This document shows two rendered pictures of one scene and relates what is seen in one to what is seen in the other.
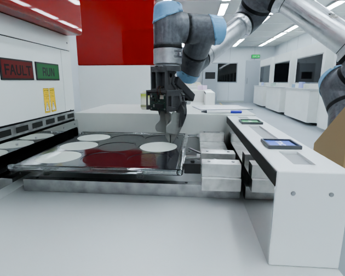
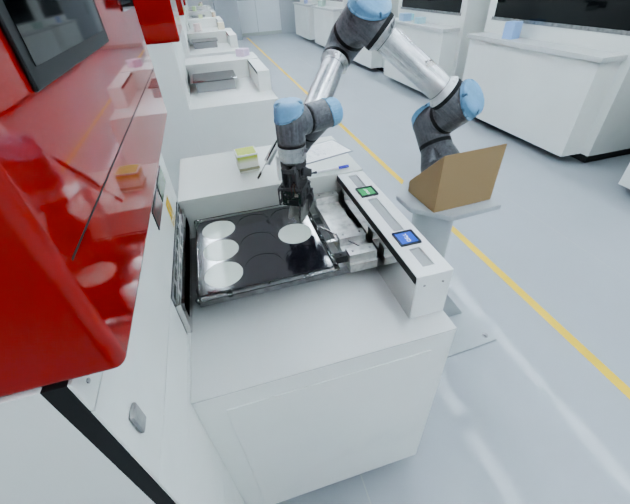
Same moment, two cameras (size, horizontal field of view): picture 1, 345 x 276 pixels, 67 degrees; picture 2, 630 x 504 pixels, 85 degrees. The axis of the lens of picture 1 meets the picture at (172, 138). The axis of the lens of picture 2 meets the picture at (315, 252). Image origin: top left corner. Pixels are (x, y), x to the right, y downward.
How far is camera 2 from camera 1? 0.52 m
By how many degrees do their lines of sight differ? 31
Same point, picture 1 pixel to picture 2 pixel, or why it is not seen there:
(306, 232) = (429, 299)
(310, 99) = not seen: hidden behind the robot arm
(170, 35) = (297, 138)
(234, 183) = (372, 262)
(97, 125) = (207, 208)
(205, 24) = (325, 116)
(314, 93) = not seen: hidden behind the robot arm
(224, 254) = (384, 319)
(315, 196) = (435, 283)
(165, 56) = (294, 157)
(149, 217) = (323, 305)
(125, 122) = (237, 200)
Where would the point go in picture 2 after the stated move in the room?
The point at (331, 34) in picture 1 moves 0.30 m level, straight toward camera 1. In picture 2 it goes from (426, 84) to (438, 114)
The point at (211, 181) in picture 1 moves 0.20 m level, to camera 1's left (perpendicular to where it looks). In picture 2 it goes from (357, 265) to (288, 286)
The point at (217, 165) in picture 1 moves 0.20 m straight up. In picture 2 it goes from (360, 254) to (363, 188)
